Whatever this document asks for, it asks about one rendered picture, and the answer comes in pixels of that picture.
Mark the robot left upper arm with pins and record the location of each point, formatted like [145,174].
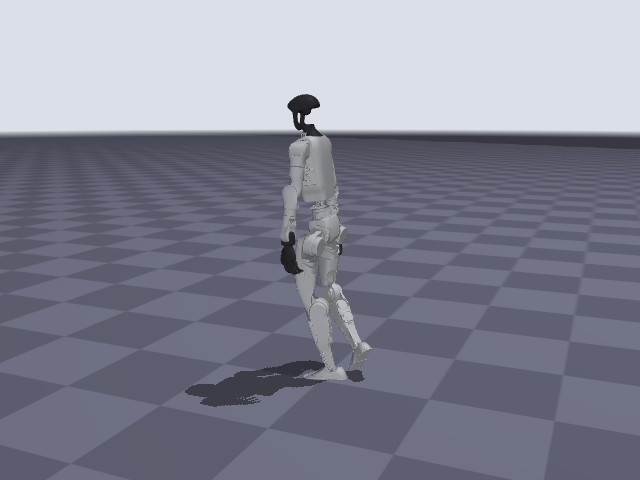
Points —
[298,153]

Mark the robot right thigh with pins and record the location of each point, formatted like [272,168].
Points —
[328,264]

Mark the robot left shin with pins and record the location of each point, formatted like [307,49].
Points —
[321,330]

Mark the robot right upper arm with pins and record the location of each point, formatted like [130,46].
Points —
[335,181]

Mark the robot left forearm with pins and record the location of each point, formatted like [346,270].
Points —
[291,207]

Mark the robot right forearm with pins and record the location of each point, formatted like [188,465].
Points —
[333,202]

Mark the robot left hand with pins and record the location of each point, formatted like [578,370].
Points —
[288,256]

